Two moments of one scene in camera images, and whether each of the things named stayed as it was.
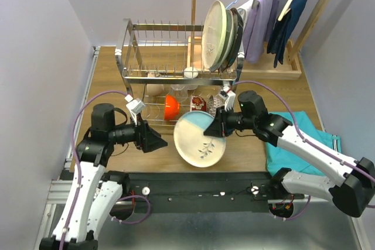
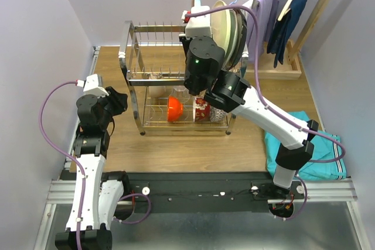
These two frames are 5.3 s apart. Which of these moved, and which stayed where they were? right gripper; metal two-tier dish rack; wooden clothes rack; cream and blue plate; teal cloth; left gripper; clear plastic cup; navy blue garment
Moved: left gripper; cream and blue plate; right gripper
Stayed: clear plastic cup; wooden clothes rack; navy blue garment; teal cloth; metal two-tier dish rack
